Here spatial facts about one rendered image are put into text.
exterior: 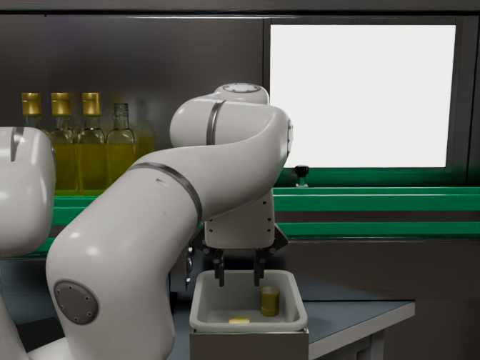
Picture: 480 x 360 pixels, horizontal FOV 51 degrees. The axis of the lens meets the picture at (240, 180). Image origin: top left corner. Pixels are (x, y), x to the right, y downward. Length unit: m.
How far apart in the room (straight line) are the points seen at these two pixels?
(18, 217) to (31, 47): 0.76
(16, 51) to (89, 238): 0.91
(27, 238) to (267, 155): 0.25
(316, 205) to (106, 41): 0.57
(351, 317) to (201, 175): 0.60
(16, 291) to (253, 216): 0.48
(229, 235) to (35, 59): 0.68
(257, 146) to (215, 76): 0.64
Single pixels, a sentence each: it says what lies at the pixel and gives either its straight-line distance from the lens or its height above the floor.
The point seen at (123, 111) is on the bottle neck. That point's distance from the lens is 1.01.
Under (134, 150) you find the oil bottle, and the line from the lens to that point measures 1.00.
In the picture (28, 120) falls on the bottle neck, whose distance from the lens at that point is 1.06.
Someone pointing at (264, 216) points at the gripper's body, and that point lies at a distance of 0.71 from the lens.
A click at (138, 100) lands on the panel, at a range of 1.14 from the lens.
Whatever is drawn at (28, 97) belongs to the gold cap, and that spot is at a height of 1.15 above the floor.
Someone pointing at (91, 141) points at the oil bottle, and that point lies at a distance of 1.02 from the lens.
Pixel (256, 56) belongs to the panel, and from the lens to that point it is 1.12.
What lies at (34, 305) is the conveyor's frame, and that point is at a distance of 0.99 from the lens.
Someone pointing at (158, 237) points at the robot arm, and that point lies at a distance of 0.39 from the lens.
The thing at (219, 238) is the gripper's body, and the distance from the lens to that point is 0.72.
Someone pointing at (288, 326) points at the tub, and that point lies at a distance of 0.75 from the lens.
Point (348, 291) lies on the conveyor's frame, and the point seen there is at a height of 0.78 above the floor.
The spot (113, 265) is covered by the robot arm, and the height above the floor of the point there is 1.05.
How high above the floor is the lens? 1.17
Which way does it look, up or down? 10 degrees down
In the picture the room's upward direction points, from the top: straight up
